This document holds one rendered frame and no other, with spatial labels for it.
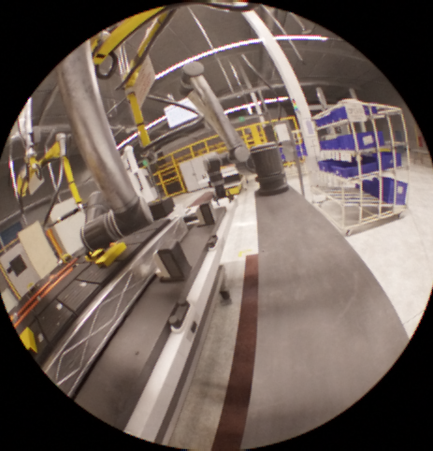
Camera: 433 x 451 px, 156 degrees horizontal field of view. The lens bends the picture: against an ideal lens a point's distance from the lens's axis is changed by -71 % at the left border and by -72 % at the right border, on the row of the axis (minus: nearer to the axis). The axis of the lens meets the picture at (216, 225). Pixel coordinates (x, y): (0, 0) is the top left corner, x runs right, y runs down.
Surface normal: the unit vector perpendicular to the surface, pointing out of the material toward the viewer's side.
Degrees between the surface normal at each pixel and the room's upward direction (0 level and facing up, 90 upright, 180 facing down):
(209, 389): 0
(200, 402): 0
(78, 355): 90
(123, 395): 0
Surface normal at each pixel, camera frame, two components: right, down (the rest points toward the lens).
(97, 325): 0.93, -0.19
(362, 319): -0.30, -0.88
